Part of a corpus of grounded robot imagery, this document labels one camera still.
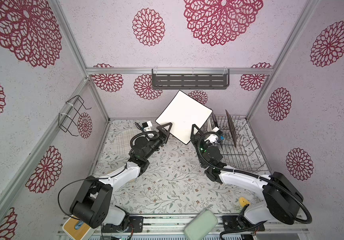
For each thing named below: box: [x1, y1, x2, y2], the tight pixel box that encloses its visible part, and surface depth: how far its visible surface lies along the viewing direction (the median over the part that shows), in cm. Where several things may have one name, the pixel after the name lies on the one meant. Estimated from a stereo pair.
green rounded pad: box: [183, 209, 218, 240], surface depth 74 cm
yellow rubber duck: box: [238, 196, 251, 208], surface depth 81 cm
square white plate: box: [155, 90, 213, 145], surface depth 77 cm
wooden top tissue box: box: [62, 214, 98, 240], surface depth 68 cm
